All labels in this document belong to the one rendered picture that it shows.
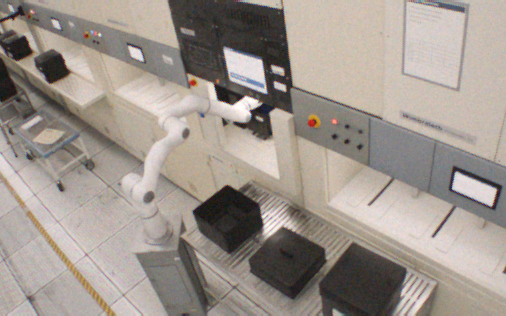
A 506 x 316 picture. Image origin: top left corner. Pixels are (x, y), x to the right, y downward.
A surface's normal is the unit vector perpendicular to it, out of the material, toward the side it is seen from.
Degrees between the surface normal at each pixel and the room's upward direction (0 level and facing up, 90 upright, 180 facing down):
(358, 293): 0
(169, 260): 90
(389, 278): 0
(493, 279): 0
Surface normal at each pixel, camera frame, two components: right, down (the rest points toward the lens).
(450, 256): -0.16, -0.76
